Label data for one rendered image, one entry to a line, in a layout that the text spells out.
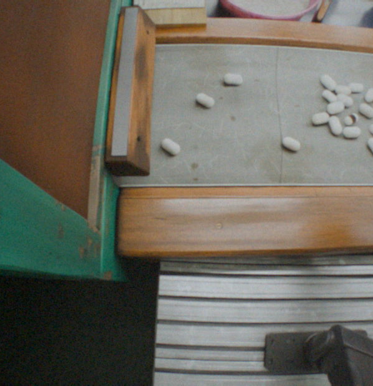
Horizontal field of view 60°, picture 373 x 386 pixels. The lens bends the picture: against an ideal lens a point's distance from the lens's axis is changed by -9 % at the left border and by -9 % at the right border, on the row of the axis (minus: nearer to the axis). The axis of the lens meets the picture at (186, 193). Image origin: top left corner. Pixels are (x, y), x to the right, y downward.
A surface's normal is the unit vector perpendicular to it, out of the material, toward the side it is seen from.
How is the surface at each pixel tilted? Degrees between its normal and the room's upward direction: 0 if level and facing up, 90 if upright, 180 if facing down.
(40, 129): 90
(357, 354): 56
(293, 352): 0
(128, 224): 0
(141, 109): 67
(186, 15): 0
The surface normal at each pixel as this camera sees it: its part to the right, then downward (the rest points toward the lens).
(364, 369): 0.35, -0.87
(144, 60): 0.91, -0.10
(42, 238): 1.00, 0.00
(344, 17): -0.01, -0.25
